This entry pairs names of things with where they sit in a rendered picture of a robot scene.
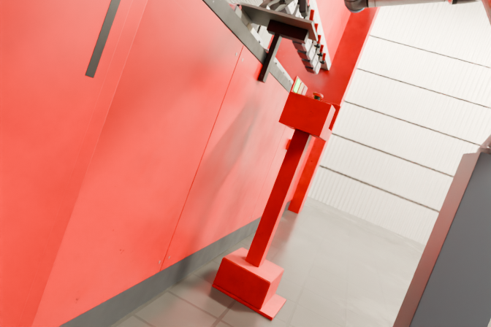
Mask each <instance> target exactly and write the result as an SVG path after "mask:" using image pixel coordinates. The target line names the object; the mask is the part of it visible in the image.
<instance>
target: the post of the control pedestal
mask: <svg viewBox="0 0 491 327"><path fill-rule="evenodd" d="M311 138H312V135H310V134H307V133H305V132H303V131H299V130H297V129H295V130H294V133H293V136H292V139H291V142H290V143H289V146H288V149H287V151H286V155H285V157H284V159H283V162H282V164H281V168H280V170H279V172H278V176H277V177H276V180H275V183H274V186H273V189H272V191H271V193H270V197H269V199H268V201H267V204H266V207H265V209H264V212H263V214H262V217H261V220H260V222H259V225H258V227H257V230H256V233H255V235H254V238H253V241H252V243H251V246H250V248H249V251H248V254H247V256H246V258H245V261H247V262H249V263H251V264H253V265H254V266H256V267H260V266H261V265H262V264H263V263H264V260H265V258H266V255H267V252H268V250H269V248H270V245H271V242H272V240H273V237H274V235H275V232H276V229H277V227H278V224H279V222H280V219H281V216H282V214H283V211H284V208H285V206H286V203H287V201H288V198H289V195H290V193H291V191H292V188H293V185H294V182H295V180H296V178H297V175H298V172H299V170H300V167H301V165H302V161H303V159H304V157H305V154H306V151H307V149H308V146H309V144H310V141H311Z"/></svg>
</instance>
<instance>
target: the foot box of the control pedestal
mask: <svg viewBox="0 0 491 327"><path fill-rule="evenodd" d="M247 254H248V250H247V249H245V248H243V247H242V248H240V249H238V250H236V251H234V252H233V253H230V254H229V255H226V256H224V257H223V258H222V261H221V264H220V267H219V268H218V272H217V274H216V277H215V279H214V283H213V285H212V287H214V288H216V289H217V290H219V291H221V292H222V293H225V294H226V295H228V296H230V297H231V298H233V299H235V300H236V301H239V302H240V303H241V304H244V305H246V306H247V307H249V308H250V309H252V310H254V311H255V312H258V313H259V314H260V315H263V316H265V317H266V318H268V319H270V320H272V319H273V318H274V317H275V316H276V314H277V313H278V311H279V310H280V309H281V308H282V306H283V305H284V304H285V302H286V299H284V298H282V297H281V296H279V295H277V294H275V292H276V290H277V288H278V285H279V282H280V281H281V277H282V275H283V272H284V269H283V268H281V267H279V266H278V265H276V264H274V263H272V262H270V261H268V260H266V259H265V260H264V263H263V264H262V265H261V266H260V267H256V266H254V265H253V264H251V263H249V262H247V261H245V259H246V256H247Z"/></svg>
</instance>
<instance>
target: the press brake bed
mask: <svg viewBox="0 0 491 327"><path fill-rule="evenodd" d="M262 67H263V65H262V64H261V63H260V62H259V60H258V59H257V58H256V57H255V56H254V55H253V54H252V53H251V52H250V51H249V50H248V48H247V47H246V46H245V45H244V44H243V43H242V42H241V41H240V40H239V39H238V38H237V37H236V36H235V35H234V34H233V33H232V32H231V31H230V30H229V28H228V27H227V26H226V25H225V24H224V23H223V22H222V21H221V20H220V19H219V17H218V16H217V15H216V14H215V13H214V12H213V11H212V10H211V9H210V8H209V6H208V5H206V3H205V2H204V1H203V0H148V1H147V4H146V6H145V9H144V12H143V14H142V18H141V20H140V24H139V26H138V29H137V32H136V34H135V37H134V41H133V42H132V46H131V49H130V51H129V54H128V57H127V59H126V63H125V66H124V68H123V71H122V74H121V78H120V80H119V82H118V86H117V88H116V90H115V94H114V97H113V100H112V102H111V105H110V108H109V111H108V113H107V117H106V119H105V122H104V125H103V127H102V131H101V134H100V136H99V139H98V142H97V144H96V148H95V150H94V154H93V156H92V159H91V162H90V164H89V167H88V171H87V173H86V175H85V179H84V181H83V184H82V187H81V189H80V193H79V196H78V197H77V201H76V204H75V208H74V209H73V212H72V216H71V218H70V221H69V224H68V226H67V229H66V233H65V235H64V238H63V241H62V243H61V246H60V249H59V252H58V255H57V257H56V261H55V263H54V266H53V269H52V272H51V274H50V278H49V280H48V282H47V286H46V289H45V292H44V294H43V297H42V300H41V303H40V305H39V309H38V311H37V315H36V317H35V319H34V323H33V326H32V327H110V326H111V325H112V324H114V323H116V322H117V321H119V320H120V319H121V318H123V317H125V316H126V315H128V314H129V313H131V312H133V311H134V310H136V309H137V308H138V307H140V306H142V305H143V304H144V303H146V302H147V301H149V300H151V299H152V298H153V297H155V296H157V295H159V294H160V293H161V292H163V291H165V290H166V289H168V288H169V287H170V286H172V285H174V284H175V283H176V282H178V281H180V280H182V279H183V278H184V277H186V276H187V275H189V274H191V273H192V272H193V271H195V270H196V269H198V268H199V267H201V266H203V265H204V264H206V263H207V262H208V261H210V260H212V259H213V258H215V257H216V256H217V255H219V254H221V253H222V252H224V251H225V250H227V249H229V248H230V247H231V246H233V245H235V244H236V243H238V242H239V241H240V240H242V239H244V238H245V237H247V236H248V235H249V234H252V233H253V232H255V231H256V230H257V227H258V225H259V222H260V220H261V217H262V214H263V212H264V209H265V207H266V204H267V201H268V199H269V197H270V193H271V191H272V189H273V186H274V183H275V180H276V177H277V176H278V172H279V170H280V168H281V164H282V162H283V159H284V157H285V155H286V151H287V150H286V146H287V144H288V141H289V139H292V136H293V133H294V129H292V128H289V127H287V126H285V125H283V124H281V123H279V122H278V121H279V119H280V116H281V113H282V111H283V108H284V105H285V103H286V100H287V98H288V95H289V93H288V91H287V90H286V89H285V88H284V87H283V86H282V85H281V84H280V83H279V82H278V81H277V79H276V78H274V76H272V75H271V73H269V74H268V77H267V80H266V83H263V82H260V81H259V80H258V78H259V74H260V72H261V70H262Z"/></svg>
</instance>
